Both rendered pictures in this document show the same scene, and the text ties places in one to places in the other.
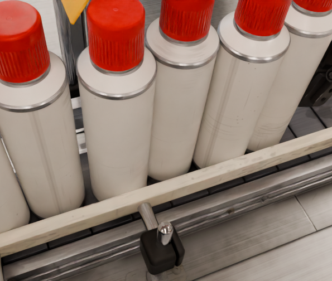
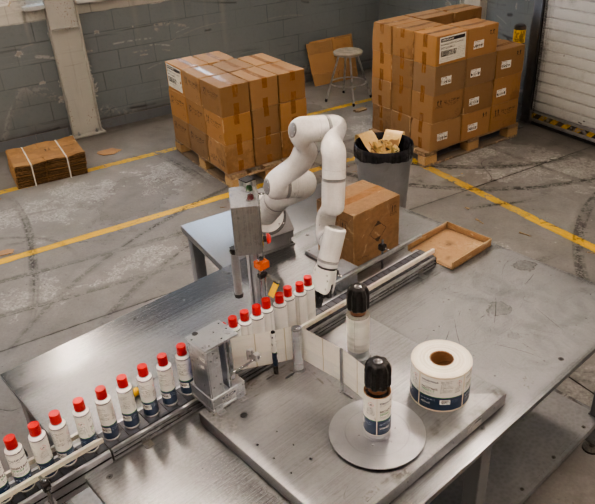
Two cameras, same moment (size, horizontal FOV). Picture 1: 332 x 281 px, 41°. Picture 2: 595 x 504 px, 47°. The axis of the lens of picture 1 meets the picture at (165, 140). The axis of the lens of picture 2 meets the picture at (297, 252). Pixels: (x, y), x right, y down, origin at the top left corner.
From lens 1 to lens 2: 2.29 m
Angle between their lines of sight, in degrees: 26
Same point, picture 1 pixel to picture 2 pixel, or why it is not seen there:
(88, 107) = (277, 312)
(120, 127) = (283, 314)
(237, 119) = (303, 310)
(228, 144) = (303, 318)
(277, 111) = (311, 308)
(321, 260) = (332, 336)
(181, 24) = (288, 293)
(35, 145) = (270, 321)
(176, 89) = (290, 305)
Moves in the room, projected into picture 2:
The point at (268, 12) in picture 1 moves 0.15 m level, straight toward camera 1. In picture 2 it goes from (300, 288) to (301, 311)
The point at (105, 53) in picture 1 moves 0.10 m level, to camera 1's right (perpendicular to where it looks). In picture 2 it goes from (279, 300) to (305, 295)
